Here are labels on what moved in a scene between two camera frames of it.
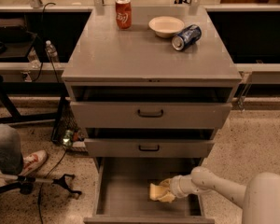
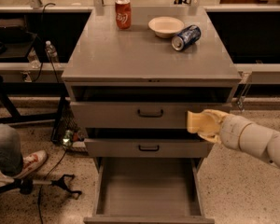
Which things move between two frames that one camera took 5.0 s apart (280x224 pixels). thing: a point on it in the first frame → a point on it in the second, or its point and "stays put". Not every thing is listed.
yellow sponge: x=156 y=191 → x=200 y=122
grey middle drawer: x=146 y=147 stays put
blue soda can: x=187 y=38 stays put
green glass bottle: x=67 y=139 stays put
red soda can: x=123 y=13 stays put
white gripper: x=176 y=186 → x=231 y=133
